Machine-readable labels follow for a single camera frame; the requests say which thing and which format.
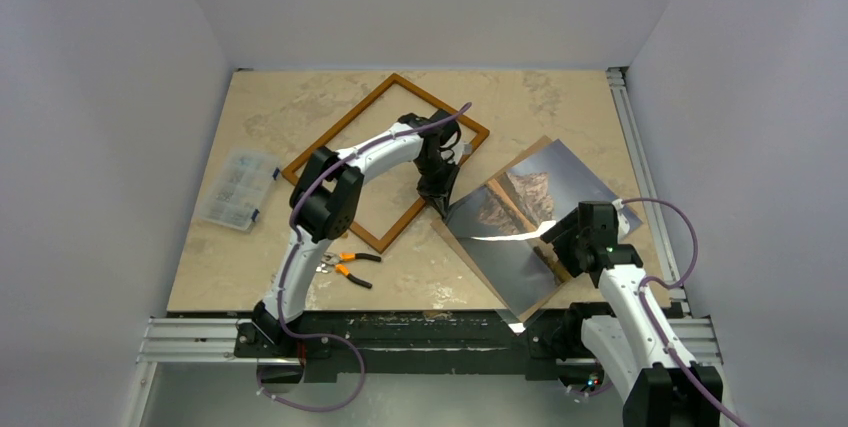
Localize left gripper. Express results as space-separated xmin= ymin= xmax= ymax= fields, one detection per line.
xmin=414 ymin=155 xmax=461 ymax=217

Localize mountain landscape photo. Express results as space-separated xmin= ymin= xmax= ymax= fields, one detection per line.
xmin=445 ymin=139 xmax=644 ymax=309

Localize clear glass pane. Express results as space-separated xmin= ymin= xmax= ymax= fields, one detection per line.
xmin=431 ymin=212 xmax=593 ymax=334

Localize wooden picture frame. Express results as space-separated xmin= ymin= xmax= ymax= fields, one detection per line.
xmin=283 ymin=73 xmax=490 ymax=253

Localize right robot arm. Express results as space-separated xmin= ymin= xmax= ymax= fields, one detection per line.
xmin=540 ymin=199 xmax=723 ymax=426

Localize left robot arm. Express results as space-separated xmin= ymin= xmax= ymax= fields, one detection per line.
xmin=251 ymin=110 xmax=462 ymax=356

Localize orange black pliers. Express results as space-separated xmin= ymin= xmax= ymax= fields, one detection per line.
xmin=317 ymin=249 xmax=384 ymax=290

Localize clear plastic organizer box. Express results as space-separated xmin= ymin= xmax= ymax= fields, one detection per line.
xmin=195 ymin=148 xmax=281 ymax=232

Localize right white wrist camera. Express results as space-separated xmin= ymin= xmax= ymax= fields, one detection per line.
xmin=612 ymin=198 xmax=631 ymax=241

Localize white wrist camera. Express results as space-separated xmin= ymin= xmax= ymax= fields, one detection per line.
xmin=454 ymin=142 xmax=474 ymax=162
xmin=612 ymin=198 xmax=631 ymax=241

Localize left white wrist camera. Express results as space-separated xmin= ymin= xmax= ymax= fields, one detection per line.
xmin=454 ymin=142 xmax=474 ymax=162

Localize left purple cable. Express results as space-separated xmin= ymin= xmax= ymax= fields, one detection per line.
xmin=255 ymin=101 xmax=473 ymax=413

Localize purple cable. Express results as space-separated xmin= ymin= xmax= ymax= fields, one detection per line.
xmin=255 ymin=101 xmax=473 ymax=413
xmin=619 ymin=197 xmax=750 ymax=427

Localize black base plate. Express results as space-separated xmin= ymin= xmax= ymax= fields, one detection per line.
xmin=234 ymin=303 xmax=606 ymax=386

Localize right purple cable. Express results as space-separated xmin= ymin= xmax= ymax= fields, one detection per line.
xmin=619 ymin=197 xmax=750 ymax=427

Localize aluminium rail frame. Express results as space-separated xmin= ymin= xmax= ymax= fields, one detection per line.
xmin=119 ymin=66 xmax=725 ymax=427

